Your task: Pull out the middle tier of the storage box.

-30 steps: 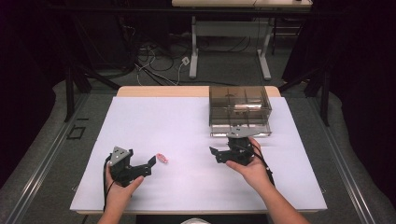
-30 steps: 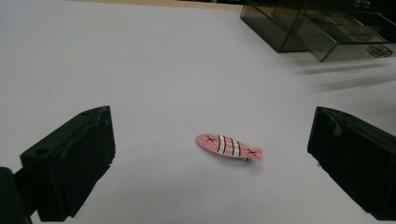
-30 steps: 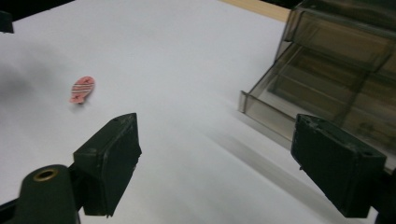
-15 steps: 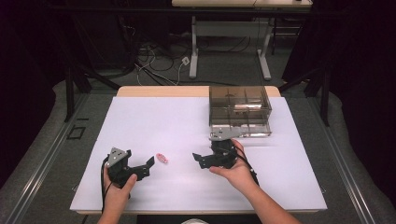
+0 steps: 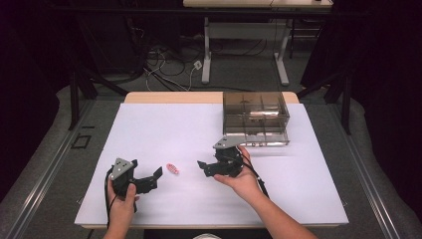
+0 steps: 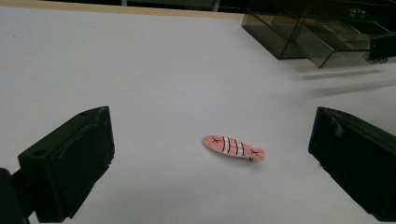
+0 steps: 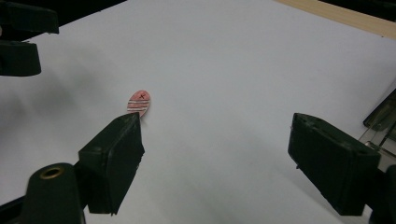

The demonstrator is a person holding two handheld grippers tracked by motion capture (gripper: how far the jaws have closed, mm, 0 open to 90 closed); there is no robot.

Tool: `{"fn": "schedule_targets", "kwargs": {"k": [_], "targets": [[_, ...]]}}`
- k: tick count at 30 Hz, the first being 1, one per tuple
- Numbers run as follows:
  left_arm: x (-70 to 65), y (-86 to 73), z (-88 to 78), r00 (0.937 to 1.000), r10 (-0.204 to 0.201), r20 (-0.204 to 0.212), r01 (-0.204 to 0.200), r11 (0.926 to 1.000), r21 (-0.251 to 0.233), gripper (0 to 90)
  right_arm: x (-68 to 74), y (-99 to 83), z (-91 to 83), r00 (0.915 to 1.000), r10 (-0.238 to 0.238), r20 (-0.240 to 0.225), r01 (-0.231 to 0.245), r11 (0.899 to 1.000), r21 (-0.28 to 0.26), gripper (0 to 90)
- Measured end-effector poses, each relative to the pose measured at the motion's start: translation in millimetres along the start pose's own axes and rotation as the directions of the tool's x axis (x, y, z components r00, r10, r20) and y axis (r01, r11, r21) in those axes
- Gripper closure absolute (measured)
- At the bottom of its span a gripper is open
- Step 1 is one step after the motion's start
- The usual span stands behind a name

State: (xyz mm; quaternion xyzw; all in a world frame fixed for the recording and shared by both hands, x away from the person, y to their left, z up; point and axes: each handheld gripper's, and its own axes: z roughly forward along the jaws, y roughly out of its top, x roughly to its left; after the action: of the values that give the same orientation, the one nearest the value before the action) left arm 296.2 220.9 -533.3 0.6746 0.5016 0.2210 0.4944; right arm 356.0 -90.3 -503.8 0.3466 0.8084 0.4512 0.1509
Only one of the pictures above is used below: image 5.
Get pink dotted hair clip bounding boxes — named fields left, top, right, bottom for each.
left=165, top=162, right=180, bottom=176

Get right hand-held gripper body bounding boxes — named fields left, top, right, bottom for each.
left=212, top=134, right=253, bottom=178

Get white floor cable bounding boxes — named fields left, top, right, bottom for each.
left=143, top=49, right=200, bottom=93

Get black floor cables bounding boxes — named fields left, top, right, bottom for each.
left=142, top=38, right=268, bottom=93

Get person's left hand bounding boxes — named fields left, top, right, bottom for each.
left=106, top=181, right=140, bottom=231

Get black metal stand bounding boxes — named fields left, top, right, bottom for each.
left=297, top=71, right=352, bottom=135
left=68, top=13, right=129, bottom=131

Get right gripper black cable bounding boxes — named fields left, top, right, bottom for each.
left=243, top=153, right=271, bottom=199

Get white table mat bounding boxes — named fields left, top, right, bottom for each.
left=74, top=103, right=349, bottom=227

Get smoky transparent drawer box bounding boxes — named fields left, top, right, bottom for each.
left=222, top=91, right=291, bottom=137

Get person's right hand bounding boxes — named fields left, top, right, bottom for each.
left=213, top=145, right=267, bottom=204

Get metal floor rail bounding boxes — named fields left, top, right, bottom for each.
left=326, top=103, right=403, bottom=239
left=3, top=99, right=96, bottom=239

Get dark curtain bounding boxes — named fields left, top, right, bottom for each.
left=300, top=0, right=422, bottom=221
left=0, top=0, right=73, bottom=204

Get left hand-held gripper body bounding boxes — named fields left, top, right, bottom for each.
left=108, top=157, right=138, bottom=200

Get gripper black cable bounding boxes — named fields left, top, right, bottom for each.
left=105, top=167, right=115, bottom=230
left=243, top=153, right=271, bottom=199

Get person's dark clothing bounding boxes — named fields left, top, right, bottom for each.
left=142, top=228, right=274, bottom=239

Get black metal frame bar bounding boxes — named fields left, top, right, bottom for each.
left=49, top=6, right=366, bottom=16

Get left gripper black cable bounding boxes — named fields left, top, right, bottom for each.
left=105, top=167, right=115, bottom=230

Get white desk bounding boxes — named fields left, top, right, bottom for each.
left=182, top=0, right=333, bottom=87

